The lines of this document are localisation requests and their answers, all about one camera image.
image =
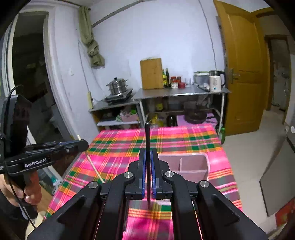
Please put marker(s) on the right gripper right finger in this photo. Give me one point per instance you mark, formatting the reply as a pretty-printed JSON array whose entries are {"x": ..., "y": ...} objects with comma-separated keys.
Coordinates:
[{"x": 161, "y": 190}]

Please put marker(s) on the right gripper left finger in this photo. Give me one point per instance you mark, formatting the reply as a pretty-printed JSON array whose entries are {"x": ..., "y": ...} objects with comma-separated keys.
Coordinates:
[{"x": 136, "y": 190}]

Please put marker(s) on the light wooden chopstick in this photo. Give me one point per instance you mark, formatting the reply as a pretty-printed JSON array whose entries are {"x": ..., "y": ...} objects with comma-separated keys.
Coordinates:
[{"x": 92, "y": 164}]

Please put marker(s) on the black chopstick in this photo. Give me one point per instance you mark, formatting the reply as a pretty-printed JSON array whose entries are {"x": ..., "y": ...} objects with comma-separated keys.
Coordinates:
[{"x": 148, "y": 158}]

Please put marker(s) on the person's left hand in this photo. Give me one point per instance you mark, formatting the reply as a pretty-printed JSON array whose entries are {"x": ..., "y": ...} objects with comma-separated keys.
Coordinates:
[{"x": 31, "y": 193}]

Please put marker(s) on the pink utensil holder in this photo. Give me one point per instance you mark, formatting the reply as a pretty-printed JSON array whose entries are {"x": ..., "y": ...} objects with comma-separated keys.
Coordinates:
[{"x": 193, "y": 167}]

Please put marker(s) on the white power strip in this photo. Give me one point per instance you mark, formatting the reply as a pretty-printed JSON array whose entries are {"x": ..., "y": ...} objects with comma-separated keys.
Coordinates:
[{"x": 90, "y": 100}]

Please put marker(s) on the black induction cooker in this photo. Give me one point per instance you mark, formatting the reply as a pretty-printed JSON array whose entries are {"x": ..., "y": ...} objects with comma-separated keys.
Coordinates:
[{"x": 120, "y": 97}]

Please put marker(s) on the stainless steel steamer pot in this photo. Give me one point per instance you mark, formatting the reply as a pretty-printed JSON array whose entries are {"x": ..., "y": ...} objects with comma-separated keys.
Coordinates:
[{"x": 117, "y": 86}]

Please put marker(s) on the red lidded jar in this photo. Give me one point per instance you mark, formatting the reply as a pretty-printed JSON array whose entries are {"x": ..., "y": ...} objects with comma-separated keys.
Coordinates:
[{"x": 174, "y": 82}]

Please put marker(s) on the dark oil bottle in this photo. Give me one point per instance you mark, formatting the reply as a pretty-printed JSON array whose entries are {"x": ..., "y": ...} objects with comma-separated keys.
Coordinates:
[{"x": 167, "y": 78}]

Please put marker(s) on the white storage box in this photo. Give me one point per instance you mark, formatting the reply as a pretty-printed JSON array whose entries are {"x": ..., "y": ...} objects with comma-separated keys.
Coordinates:
[{"x": 201, "y": 79}]

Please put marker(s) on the wooden cutting board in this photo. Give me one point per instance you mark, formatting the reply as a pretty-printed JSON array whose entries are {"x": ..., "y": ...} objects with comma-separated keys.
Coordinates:
[{"x": 151, "y": 74}]

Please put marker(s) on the white electric kettle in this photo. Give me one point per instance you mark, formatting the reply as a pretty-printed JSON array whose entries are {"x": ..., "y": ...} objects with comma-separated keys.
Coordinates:
[{"x": 215, "y": 81}]

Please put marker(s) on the green hanging cloth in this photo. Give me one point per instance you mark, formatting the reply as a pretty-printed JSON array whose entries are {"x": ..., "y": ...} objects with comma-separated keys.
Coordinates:
[{"x": 87, "y": 38}]

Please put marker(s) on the yellow wooden door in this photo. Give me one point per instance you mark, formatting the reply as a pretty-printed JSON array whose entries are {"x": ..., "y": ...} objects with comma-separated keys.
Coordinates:
[{"x": 246, "y": 76}]

